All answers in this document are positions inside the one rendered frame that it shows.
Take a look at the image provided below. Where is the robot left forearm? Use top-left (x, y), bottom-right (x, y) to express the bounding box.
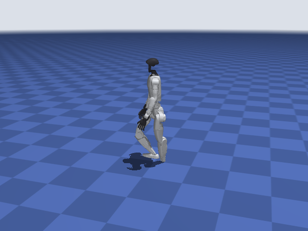
top-left (144, 97), bottom-right (155, 119)

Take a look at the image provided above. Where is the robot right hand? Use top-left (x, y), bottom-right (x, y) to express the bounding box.
top-left (138, 104), bottom-right (147, 119)

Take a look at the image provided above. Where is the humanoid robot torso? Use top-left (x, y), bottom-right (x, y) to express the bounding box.
top-left (147, 74), bottom-right (164, 117)

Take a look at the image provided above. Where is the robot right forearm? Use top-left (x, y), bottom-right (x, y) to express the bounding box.
top-left (145, 94), bottom-right (150, 108)

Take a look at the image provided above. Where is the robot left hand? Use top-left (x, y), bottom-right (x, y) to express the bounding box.
top-left (137, 116), bottom-right (150, 131)

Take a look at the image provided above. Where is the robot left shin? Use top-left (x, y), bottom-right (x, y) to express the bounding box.
top-left (157, 139), bottom-right (167, 162)

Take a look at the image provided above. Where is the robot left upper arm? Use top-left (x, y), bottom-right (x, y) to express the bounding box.
top-left (151, 78), bottom-right (159, 103)

